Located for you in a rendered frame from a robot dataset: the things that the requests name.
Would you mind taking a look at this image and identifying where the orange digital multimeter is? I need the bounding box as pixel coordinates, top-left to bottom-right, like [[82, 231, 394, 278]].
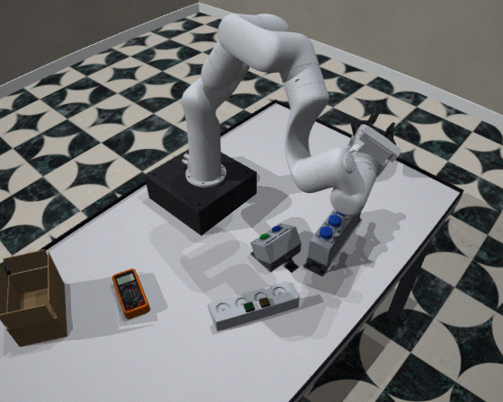
[[112, 268, 150, 319]]

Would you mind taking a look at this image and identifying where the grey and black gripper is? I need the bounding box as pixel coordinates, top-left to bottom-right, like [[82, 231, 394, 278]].
[[347, 111, 396, 177]]

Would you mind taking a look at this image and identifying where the grey button panel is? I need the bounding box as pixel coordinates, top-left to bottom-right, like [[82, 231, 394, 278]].
[[250, 223, 301, 273]]

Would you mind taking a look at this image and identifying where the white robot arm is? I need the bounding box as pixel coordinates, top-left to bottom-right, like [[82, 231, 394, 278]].
[[181, 13, 402, 215]]

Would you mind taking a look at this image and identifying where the black table edge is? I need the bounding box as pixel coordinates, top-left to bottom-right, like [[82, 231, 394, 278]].
[[39, 100, 463, 402]]

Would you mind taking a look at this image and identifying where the brown cardboard box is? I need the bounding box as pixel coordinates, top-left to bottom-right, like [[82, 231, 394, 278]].
[[0, 249, 67, 347]]

